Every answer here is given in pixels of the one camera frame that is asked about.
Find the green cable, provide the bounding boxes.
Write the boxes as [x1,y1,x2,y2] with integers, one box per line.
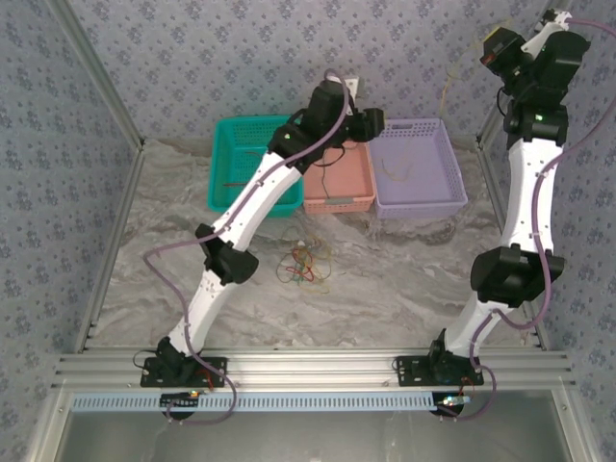
[321,158,336,199]

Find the pink plastic basket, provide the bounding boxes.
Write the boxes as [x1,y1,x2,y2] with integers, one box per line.
[300,134,376,215]

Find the teal plastic basket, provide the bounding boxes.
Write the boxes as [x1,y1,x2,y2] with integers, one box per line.
[206,115,305,220]

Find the purple plastic basket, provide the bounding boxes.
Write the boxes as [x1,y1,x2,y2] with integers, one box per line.
[365,117,470,220]

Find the left gripper thin black wire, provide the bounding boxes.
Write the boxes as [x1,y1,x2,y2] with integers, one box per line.
[307,143,347,170]

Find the aluminium frame post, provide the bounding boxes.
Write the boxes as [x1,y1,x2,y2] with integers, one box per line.
[475,0,574,150]
[47,0,146,151]

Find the aluminium table edge rail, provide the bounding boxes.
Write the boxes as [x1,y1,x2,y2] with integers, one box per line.
[74,139,148,355]
[475,135,551,351]

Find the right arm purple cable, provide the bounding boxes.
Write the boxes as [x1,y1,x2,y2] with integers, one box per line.
[440,16,616,423]

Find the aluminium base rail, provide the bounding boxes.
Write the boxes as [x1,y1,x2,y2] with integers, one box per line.
[51,348,577,390]

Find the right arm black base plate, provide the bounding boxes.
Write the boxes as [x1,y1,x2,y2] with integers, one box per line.
[395,354,485,389]

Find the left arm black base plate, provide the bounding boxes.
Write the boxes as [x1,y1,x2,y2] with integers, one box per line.
[140,355,228,389]

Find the slotted white cable duct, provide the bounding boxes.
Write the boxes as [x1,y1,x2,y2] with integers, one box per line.
[71,392,466,414]

